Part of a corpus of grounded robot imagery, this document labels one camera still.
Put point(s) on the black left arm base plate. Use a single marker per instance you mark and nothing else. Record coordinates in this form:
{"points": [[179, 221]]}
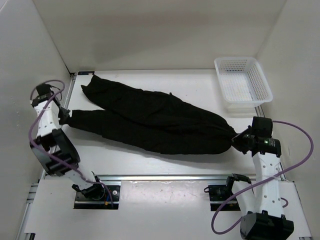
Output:
{"points": [[102, 202]]}

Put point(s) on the aluminium right side rail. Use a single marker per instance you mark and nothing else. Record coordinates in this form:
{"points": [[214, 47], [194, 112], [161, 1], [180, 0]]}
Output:
{"points": [[260, 113]]}

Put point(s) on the aluminium left side rail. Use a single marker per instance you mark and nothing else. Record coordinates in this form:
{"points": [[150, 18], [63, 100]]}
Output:
{"points": [[63, 105]]}

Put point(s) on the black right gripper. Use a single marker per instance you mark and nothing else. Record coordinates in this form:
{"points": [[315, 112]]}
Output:
{"points": [[236, 140]]}

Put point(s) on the black trousers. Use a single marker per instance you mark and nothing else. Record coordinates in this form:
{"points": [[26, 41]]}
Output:
{"points": [[151, 120]]}

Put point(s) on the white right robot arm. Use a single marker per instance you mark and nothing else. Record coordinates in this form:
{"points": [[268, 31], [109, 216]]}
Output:
{"points": [[263, 216]]}

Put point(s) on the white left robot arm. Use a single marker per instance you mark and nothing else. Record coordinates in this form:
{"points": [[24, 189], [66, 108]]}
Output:
{"points": [[88, 184]]}

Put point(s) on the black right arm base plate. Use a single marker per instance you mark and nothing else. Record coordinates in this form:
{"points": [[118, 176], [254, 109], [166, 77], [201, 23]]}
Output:
{"points": [[220, 198]]}

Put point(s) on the white perforated plastic basket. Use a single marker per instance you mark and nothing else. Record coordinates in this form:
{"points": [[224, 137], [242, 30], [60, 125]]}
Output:
{"points": [[242, 82]]}

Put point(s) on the aluminium front rail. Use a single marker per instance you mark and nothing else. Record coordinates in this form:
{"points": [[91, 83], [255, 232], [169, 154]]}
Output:
{"points": [[163, 177]]}

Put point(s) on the aluminium rail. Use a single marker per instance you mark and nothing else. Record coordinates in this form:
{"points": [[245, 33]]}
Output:
{"points": [[163, 177], [260, 113], [63, 105]]}

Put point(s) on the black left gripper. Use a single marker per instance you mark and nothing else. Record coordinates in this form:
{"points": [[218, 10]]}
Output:
{"points": [[64, 119]]}

